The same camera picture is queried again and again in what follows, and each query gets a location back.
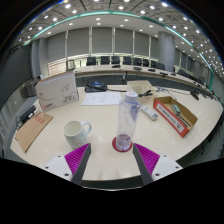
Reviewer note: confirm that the round ceiling lights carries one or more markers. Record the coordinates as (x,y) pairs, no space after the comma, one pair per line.
(100,20)

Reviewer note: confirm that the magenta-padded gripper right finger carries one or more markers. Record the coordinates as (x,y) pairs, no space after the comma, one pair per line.
(146,159)

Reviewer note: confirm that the clear plastic water bottle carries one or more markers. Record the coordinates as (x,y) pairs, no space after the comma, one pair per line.
(127,123)

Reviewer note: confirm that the open cardboard box red side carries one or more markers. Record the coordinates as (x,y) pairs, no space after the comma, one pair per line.
(170,118)

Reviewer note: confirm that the brown paper envelope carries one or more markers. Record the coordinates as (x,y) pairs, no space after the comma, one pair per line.
(33,130)

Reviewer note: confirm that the long curved conference desk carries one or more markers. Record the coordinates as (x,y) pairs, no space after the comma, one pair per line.
(100,69)

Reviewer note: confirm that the black marker pen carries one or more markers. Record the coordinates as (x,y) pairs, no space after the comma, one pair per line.
(145,93)

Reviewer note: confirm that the black desk device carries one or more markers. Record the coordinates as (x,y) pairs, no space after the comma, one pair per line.
(27,113)

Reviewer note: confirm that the large white carton box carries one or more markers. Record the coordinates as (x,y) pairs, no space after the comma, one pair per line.
(56,93)

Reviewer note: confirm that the small grey monitor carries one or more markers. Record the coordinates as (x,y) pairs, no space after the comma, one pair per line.
(30,89)

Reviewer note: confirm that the flat round red coaster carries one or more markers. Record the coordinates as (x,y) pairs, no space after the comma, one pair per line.
(114,145)

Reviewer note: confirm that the white printed paper sheet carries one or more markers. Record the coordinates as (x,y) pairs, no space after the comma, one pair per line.
(101,99)

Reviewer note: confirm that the grey board eraser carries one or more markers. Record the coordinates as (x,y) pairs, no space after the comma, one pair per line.
(176,109)

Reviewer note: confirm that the white power strip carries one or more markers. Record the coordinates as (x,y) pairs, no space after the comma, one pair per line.
(149,112)

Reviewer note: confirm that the white ceramic mug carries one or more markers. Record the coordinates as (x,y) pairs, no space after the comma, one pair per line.
(75,133)

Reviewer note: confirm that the small white open box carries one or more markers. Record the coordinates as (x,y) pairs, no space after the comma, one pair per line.
(136,86)

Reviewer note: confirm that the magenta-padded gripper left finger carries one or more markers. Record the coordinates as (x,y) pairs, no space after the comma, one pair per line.
(77,159)

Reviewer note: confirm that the row of black office chairs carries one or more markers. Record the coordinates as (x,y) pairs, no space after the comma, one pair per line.
(115,60)

